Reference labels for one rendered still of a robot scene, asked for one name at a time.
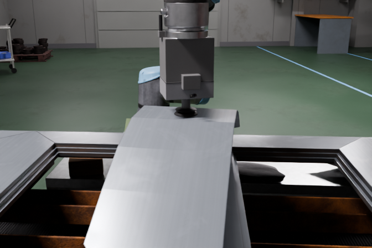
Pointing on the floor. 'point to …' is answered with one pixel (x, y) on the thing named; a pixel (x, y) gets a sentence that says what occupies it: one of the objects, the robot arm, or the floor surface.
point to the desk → (323, 32)
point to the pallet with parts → (17, 46)
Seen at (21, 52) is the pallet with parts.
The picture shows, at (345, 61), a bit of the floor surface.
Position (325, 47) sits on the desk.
